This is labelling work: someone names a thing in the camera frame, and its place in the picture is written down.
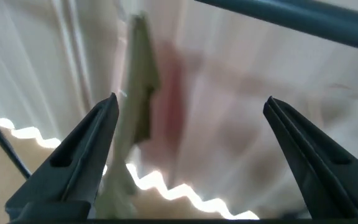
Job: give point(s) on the black clothes rack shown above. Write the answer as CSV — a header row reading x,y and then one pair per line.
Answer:
x,y
322,21

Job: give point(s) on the green sleeveless top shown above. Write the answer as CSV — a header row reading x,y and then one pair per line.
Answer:
x,y
141,77

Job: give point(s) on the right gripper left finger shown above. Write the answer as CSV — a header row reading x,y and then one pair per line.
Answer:
x,y
70,174

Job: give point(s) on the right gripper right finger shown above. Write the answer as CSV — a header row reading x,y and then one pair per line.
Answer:
x,y
337,186

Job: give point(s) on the beige curtain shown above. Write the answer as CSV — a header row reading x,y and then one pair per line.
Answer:
x,y
259,109

